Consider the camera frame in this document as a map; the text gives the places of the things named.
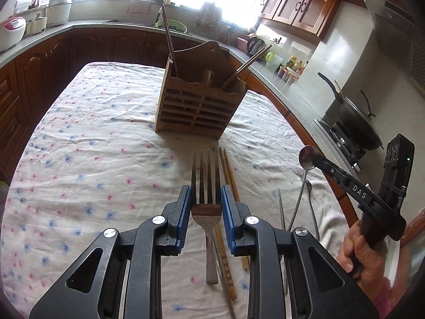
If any stainless steel fork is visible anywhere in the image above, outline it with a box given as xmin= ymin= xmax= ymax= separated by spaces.
xmin=190 ymin=150 xmax=222 ymax=285

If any stainless steel spoon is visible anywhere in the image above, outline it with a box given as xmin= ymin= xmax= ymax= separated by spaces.
xmin=288 ymin=145 xmax=317 ymax=230

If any brown wooden chopstick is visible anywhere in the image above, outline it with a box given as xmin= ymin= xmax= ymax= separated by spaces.
xmin=214 ymin=224 xmax=237 ymax=301

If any grey kitchen countertop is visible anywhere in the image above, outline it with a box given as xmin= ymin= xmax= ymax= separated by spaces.
xmin=0 ymin=19 xmax=358 ymax=174

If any person's right hand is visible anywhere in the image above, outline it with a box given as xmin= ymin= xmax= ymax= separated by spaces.
xmin=336 ymin=220 xmax=388 ymax=300

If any light bamboo chopstick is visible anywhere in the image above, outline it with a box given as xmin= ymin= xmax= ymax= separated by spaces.
xmin=219 ymin=147 xmax=250 ymax=272
xmin=223 ymin=149 xmax=240 ymax=202

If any gas stove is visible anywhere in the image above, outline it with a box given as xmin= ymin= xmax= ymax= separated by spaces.
xmin=313 ymin=119 xmax=366 ymax=174

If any thin metal chopstick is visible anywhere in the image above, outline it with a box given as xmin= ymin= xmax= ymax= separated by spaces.
xmin=277 ymin=188 xmax=286 ymax=230

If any black wok with lid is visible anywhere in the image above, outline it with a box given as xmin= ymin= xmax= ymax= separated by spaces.
xmin=317 ymin=72 xmax=383 ymax=150

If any white floral tablecloth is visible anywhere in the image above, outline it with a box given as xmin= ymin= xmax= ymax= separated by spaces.
xmin=1 ymin=63 xmax=348 ymax=316

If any wooden utensil holder box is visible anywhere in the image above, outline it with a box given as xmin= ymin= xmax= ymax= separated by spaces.
xmin=156 ymin=41 xmax=247 ymax=140

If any condiment bottles group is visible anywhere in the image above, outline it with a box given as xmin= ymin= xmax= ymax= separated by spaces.
xmin=277 ymin=56 xmax=308 ymax=84

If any green apple shaped object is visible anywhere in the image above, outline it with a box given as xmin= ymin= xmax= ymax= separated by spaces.
xmin=265 ymin=52 xmax=275 ymax=64

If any steel range hood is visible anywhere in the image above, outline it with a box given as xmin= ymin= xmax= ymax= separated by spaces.
xmin=364 ymin=0 xmax=424 ymax=94

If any steel electric kettle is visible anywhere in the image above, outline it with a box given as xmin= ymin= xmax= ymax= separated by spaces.
xmin=246 ymin=35 xmax=265 ymax=57

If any tall wooden chopstick in holder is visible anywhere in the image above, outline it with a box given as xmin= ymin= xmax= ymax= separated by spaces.
xmin=161 ymin=2 xmax=179 ymax=78

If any green colander bowl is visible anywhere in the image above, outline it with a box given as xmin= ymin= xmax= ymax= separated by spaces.
xmin=155 ymin=19 xmax=188 ymax=33

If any dish drying rack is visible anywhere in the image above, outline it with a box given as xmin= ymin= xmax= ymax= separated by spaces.
xmin=194 ymin=2 xmax=236 ymax=43

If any chrome sink faucet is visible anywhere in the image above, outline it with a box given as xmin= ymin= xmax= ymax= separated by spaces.
xmin=150 ymin=0 xmax=166 ymax=21

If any large white cooker pot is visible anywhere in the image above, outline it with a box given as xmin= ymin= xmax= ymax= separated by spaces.
xmin=45 ymin=0 xmax=73 ymax=28

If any small white pot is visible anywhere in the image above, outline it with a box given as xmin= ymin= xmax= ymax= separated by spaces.
xmin=25 ymin=14 xmax=47 ymax=36

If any white pink rice cooker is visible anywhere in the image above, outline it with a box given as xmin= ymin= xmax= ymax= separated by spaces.
xmin=0 ymin=16 xmax=27 ymax=52

